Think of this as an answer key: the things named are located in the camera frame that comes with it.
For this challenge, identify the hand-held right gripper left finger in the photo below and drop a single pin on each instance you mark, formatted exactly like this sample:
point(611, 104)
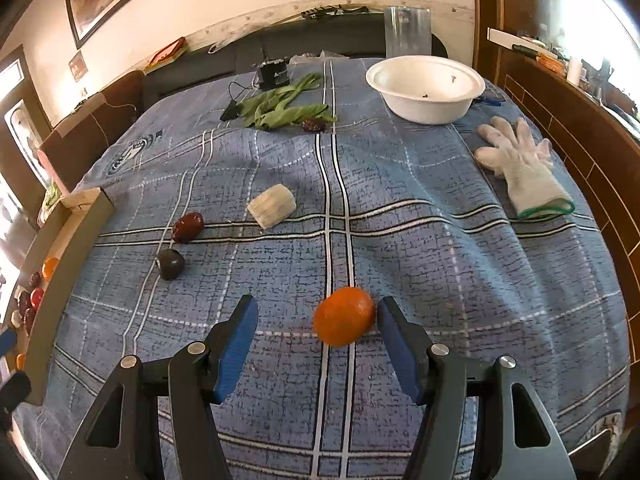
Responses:
point(235, 350)

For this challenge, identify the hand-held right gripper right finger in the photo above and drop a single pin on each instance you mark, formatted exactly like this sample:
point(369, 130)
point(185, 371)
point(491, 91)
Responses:
point(397, 350)

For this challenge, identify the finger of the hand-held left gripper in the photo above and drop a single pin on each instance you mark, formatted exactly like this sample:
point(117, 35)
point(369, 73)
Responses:
point(7, 344)
point(15, 390)

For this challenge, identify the small white vegetable piece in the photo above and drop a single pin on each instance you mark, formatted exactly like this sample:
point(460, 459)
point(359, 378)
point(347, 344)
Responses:
point(15, 319)

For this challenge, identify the red tomato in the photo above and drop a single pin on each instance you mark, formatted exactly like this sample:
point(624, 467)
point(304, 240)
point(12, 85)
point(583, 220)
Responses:
point(38, 297)

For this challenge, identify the large orange mandarin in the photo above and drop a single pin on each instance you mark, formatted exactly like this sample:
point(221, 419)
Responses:
point(344, 316)

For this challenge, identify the small orange mandarin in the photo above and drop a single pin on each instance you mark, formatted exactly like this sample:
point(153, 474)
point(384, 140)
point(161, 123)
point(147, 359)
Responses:
point(50, 268)

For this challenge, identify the cardboard box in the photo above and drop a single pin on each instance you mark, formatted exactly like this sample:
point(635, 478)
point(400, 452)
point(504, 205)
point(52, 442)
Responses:
point(75, 240)

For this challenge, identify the dark brown round fruit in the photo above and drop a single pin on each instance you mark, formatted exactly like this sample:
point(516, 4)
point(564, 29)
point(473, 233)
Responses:
point(170, 264)

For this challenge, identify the large white vegetable chunk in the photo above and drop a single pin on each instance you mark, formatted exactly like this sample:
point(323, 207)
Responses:
point(272, 207)

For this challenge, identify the brown board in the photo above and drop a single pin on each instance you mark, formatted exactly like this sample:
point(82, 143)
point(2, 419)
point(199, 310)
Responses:
point(85, 145)

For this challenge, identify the white work gloves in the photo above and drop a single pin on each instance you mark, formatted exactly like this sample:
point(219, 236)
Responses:
point(525, 170)

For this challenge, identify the small red date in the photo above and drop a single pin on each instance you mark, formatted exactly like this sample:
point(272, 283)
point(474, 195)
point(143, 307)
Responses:
point(313, 125)

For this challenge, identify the green leafy vegetable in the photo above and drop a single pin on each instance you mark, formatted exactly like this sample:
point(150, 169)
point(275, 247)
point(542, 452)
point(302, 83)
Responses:
point(280, 110)

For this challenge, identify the white bowl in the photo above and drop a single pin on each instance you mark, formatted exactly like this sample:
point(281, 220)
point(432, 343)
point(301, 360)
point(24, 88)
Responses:
point(425, 92)

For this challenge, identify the blue pen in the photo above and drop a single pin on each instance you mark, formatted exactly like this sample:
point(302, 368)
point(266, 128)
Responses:
point(489, 100)

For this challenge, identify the black electronic device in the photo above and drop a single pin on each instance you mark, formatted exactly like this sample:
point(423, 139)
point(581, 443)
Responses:
point(274, 74)

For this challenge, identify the dark sofa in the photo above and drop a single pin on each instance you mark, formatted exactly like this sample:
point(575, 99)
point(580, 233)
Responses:
point(210, 65)

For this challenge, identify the wooden cabinet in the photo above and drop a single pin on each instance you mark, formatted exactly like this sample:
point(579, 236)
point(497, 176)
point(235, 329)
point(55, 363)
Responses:
point(575, 125)

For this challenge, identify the red book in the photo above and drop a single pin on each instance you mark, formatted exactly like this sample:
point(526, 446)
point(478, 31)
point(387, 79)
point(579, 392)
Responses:
point(166, 55)

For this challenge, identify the clear glass jar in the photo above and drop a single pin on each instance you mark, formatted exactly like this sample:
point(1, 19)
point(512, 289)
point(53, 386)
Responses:
point(407, 30)

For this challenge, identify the white bottle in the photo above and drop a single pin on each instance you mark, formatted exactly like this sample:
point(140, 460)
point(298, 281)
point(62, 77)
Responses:
point(574, 71)

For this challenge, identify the white book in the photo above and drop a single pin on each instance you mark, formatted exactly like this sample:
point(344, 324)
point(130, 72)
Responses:
point(510, 39)

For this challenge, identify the dark slender object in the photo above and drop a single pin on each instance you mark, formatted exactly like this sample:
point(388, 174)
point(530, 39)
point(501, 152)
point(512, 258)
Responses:
point(332, 11)

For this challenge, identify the small red wall card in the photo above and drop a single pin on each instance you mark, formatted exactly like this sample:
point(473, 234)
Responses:
point(77, 66)

